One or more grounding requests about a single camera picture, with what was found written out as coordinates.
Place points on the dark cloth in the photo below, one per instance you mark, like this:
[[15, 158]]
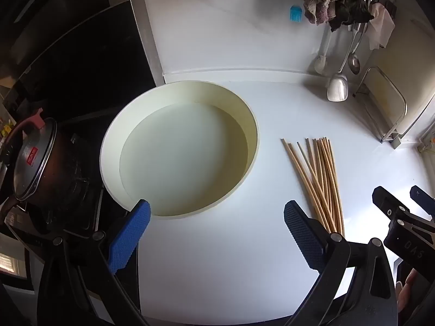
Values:
[[350, 12]]

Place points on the metal spoon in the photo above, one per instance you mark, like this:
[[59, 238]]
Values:
[[355, 64]]

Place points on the blue silicone brush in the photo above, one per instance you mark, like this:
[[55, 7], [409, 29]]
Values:
[[295, 14]]

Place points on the steel wall trim strip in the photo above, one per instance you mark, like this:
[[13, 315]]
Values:
[[146, 34]]

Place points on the pale pink cloth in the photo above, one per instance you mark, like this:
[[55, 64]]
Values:
[[382, 27]]

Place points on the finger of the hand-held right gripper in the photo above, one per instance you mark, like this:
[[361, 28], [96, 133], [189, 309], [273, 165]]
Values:
[[387, 200], [421, 197]]

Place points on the person's right hand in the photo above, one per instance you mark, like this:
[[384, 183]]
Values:
[[407, 290]]

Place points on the row of condiment bottles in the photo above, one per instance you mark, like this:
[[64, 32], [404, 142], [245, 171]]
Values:
[[5, 127]]

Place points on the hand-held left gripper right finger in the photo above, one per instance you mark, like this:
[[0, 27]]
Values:
[[302, 234]]

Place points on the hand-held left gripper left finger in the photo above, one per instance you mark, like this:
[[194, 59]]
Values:
[[131, 237]]

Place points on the metal spatula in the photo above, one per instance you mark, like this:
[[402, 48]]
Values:
[[337, 88]]

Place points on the round cream plate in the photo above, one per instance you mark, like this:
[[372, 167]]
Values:
[[183, 156]]

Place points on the bundle of wooden chopsticks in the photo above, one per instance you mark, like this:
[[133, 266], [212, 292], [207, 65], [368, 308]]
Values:
[[326, 183]]

